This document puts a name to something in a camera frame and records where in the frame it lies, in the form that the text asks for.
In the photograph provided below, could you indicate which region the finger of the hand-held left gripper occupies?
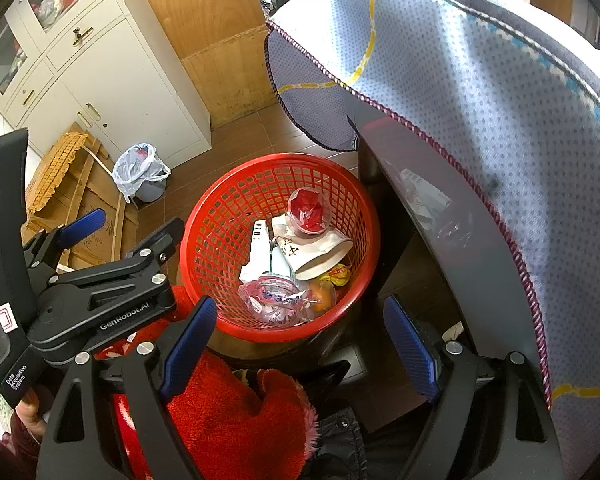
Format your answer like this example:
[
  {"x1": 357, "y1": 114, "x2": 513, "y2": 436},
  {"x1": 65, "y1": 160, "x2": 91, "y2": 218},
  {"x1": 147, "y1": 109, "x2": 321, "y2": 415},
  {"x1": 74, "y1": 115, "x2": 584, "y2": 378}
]
[
  {"x1": 22, "y1": 208, "x2": 107, "y2": 273},
  {"x1": 47, "y1": 217, "x2": 186, "y2": 286}
]

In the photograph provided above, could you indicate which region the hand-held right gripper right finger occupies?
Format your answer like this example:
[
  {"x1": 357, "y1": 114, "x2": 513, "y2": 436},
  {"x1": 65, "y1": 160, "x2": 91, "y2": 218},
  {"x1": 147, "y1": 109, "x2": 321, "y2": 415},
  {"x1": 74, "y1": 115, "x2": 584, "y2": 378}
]
[{"x1": 382, "y1": 294, "x2": 566, "y2": 480}]

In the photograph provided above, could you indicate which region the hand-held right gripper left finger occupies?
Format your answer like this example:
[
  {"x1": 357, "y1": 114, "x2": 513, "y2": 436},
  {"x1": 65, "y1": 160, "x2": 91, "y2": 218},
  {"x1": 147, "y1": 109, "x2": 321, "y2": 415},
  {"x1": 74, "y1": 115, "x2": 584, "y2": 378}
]
[{"x1": 35, "y1": 295, "x2": 218, "y2": 480}]

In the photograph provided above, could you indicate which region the red plastic basket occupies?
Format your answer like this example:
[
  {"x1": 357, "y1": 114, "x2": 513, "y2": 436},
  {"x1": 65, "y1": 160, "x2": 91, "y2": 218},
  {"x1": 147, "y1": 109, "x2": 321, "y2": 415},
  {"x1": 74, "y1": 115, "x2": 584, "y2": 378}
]
[{"x1": 179, "y1": 154, "x2": 381, "y2": 343}]

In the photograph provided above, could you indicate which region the clear cup with orange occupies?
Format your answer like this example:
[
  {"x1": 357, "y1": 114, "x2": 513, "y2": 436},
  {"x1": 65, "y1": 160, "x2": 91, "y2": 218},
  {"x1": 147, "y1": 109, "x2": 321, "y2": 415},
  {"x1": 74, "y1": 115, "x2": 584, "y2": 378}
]
[{"x1": 305, "y1": 280, "x2": 338, "y2": 318}]

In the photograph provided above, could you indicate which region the yellow orange wrapper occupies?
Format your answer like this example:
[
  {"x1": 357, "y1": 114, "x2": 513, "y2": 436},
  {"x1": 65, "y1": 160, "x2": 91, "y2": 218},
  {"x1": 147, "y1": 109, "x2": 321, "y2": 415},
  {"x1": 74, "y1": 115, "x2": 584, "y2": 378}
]
[{"x1": 315, "y1": 264, "x2": 352, "y2": 288}]

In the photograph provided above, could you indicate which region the white medicine box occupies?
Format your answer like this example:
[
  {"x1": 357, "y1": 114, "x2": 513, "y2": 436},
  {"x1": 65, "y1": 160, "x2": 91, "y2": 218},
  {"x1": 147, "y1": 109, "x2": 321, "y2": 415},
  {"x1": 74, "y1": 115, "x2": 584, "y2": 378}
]
[{"x1": 239, "y1": 219, "x2": 301, "y2": 283}]

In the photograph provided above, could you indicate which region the white paper cup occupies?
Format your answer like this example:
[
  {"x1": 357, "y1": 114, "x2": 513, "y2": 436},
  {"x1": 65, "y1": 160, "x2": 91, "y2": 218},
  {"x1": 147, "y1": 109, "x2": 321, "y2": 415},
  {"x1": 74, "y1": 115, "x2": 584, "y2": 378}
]
[{"x1": 271, "y1": 212, "x2": 354, "y2": 281}]

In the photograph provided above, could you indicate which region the small red plastic cup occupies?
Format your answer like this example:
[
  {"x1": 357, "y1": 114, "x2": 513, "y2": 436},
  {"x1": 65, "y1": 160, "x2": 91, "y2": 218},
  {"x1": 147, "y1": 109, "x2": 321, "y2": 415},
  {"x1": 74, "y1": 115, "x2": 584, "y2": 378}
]
[{"x1": 287, "y1": 187, "x2": 329, "y2": 235}]

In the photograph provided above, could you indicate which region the person's left hand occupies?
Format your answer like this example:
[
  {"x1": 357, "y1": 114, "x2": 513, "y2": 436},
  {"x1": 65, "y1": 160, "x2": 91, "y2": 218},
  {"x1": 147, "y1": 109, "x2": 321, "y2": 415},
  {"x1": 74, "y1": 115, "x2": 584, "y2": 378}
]
[{"x1": 10, "y1": 392, "x2": 51, "y2": 436}]

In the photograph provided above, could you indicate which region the grey waste bin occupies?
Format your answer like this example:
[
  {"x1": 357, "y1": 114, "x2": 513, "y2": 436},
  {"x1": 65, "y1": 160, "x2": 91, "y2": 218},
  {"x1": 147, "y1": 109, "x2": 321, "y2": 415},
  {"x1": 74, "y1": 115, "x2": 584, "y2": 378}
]
[{"x1": 130, "y1": 177, "x2": 168, "y2": 204}]

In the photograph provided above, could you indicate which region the bamboo mat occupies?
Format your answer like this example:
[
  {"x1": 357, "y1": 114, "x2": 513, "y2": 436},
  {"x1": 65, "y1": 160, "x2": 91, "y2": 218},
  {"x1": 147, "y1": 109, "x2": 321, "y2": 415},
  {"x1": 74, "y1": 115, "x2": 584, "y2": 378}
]
[{"x1": 25, "y1": 131, "x2": 90, "y2": 216}]

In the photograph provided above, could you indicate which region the red fleece clothing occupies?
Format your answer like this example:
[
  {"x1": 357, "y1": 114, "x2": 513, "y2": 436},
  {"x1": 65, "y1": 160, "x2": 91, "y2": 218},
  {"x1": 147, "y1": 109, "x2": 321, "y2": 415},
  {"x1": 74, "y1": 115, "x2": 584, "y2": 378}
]
[{"x1": 95, "y1": 285, "x2": 321, "y2": 480}]

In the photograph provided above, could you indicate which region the small bin with white bag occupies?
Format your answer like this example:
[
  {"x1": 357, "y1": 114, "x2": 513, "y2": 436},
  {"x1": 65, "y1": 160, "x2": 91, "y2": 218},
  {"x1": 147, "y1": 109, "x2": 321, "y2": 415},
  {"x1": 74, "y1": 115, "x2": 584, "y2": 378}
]
[{"x1": 112, "y1": 143, "x2": 172, "y2": 203}]

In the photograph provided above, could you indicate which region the black quilted clothing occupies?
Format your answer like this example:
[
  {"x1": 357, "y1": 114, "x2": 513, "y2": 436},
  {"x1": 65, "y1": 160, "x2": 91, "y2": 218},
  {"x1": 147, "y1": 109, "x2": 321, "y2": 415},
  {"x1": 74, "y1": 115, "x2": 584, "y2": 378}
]
[{"x1": 320, "y1": 407, "x2": 368, "y2": 480}]

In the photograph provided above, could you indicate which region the white metal cabinet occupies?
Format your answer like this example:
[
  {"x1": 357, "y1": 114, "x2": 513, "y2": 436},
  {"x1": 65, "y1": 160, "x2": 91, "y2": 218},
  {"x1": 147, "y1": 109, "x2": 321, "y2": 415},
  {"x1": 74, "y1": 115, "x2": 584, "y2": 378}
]
[{"x1": 0, "y1": 0, "x2": 213, "y2": 168}]

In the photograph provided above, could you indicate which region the plywood board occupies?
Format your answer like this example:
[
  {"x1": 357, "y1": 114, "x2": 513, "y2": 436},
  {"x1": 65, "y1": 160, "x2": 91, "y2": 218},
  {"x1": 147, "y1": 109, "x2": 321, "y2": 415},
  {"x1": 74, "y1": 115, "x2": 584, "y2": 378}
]
[{"x1": 130, "y1": 0, "x2": 281, "y2": 128}]

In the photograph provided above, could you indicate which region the blue plaid tablecloth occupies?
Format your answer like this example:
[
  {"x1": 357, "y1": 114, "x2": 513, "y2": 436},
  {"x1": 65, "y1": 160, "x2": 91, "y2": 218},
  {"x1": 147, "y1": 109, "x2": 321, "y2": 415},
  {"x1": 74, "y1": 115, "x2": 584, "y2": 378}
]
[{"x1": 265, "y1": 0, "x2": 600, "y2": 461}]

